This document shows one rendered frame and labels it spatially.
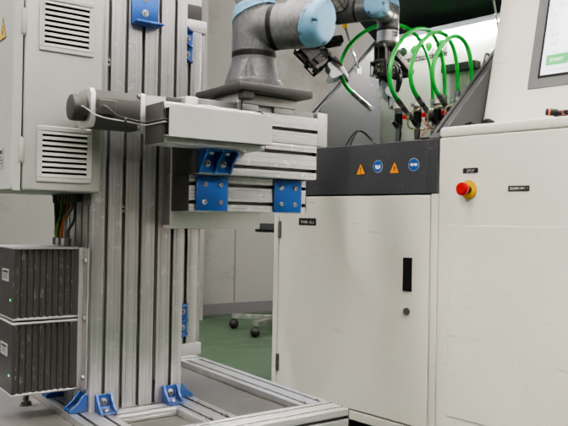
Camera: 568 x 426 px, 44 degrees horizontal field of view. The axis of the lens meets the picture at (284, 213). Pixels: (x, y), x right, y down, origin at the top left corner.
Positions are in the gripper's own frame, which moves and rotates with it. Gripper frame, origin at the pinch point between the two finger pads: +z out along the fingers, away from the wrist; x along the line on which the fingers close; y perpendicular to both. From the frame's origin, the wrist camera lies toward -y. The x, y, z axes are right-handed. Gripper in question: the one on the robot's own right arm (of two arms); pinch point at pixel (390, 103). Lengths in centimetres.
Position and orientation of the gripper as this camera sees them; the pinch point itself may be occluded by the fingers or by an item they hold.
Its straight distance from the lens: 250.7
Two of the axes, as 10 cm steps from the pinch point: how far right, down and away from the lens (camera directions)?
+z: -0.2, 10.0, -0.1
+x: 6.8, 0.1, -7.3
